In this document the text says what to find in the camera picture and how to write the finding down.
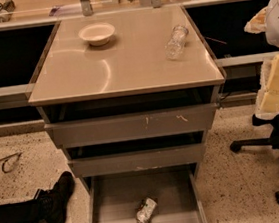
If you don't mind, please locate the black shoe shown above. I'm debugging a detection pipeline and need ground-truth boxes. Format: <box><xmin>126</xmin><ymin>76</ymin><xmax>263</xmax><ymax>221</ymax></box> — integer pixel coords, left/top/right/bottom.
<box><xmin>38</xmin><ymin>171</ymin><xmax>75</xmax><ymax>223</ymax></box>

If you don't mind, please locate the black trouser leg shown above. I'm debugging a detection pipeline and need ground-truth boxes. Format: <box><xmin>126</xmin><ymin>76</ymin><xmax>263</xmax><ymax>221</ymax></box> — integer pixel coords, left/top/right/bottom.
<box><xmin>0</xmin><ymin>200</ymin><xmax>43</xmax><ymax>223</ymax></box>

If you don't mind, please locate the grey drawer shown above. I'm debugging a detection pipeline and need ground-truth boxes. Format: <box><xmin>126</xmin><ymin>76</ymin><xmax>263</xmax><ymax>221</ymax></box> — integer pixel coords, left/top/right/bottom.
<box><xmin>41</xmin><ymin>86</ymin><xmax>222</xmax><ymax>151</ymax></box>
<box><xmin>68</xmin><ymin>132</ymin><xmax>205</xmax><ymax>178</ymax></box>

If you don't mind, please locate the white paper bowl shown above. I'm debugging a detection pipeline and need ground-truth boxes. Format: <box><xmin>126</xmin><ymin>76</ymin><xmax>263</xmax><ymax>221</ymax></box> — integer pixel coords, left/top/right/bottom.
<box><xmin>78</xmin><ymin>22</ymin><xmax>115</xmax><ymax>47</ymax></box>

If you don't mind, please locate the grey middle drawer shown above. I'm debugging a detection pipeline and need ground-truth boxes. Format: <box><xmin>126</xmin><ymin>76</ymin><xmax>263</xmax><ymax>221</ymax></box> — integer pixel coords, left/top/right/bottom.
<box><xmin>68</xmin><ymin>132</ymin><xmax>205</xmax><ymax>178</ymax></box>

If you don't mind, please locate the clear plastic bottle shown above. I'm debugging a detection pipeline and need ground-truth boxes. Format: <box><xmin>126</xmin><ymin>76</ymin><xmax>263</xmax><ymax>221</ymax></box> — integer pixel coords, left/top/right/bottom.
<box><xmin>165</xmin><ymin>25</ymin><xmax>189</xmax><ymax>60</ymax></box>

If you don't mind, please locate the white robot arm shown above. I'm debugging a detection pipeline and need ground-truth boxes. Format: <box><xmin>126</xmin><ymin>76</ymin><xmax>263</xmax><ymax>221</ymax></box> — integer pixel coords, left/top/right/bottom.
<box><xmin>244</xmin><ymin>0</ymin><xmax>279</xmax><ymax>120</ymax></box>

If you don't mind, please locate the grey top drawer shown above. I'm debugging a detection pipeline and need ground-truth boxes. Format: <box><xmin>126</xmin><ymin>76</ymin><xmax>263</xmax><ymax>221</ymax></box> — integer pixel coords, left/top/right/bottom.
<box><xmin>41</xmin><ymin>86</ymin><xmax>222</xmax><ymax>151</ymax></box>

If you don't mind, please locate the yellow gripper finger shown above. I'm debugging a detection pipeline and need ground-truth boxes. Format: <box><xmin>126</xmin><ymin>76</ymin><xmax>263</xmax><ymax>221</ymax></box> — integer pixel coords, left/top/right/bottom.
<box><xmin>244</xmin><ymin>8</ymin><xmax>266</xmax><ymax>34</ymax></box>
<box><xmin>258</xmin><ymin>53</ymin><xmax>279</xmax><ymax>114</ymax></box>

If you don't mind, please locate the cable on floor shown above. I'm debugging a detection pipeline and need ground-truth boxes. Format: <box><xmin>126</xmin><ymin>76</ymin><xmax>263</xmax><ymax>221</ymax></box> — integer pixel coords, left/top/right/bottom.
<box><xmin>0</xmin><ymin>151</ymin><xmax>25</xmax><ymax>175</ymax></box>

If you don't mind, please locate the grey drawer cabinet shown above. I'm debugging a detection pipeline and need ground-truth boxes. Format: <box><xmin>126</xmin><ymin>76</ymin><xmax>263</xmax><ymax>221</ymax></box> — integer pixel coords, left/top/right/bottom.
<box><xmin>19</xmin><ymin>0</ymin><xmax>237</xmax><ymax>196</ymax></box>

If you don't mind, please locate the open bottom drawer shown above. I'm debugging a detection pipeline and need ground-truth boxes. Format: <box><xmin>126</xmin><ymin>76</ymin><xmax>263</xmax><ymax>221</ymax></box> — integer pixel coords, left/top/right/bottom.
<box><xmin>89</xmin><ymin>165</ymin><xmax>207</xmax><ymax>223</ymax></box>

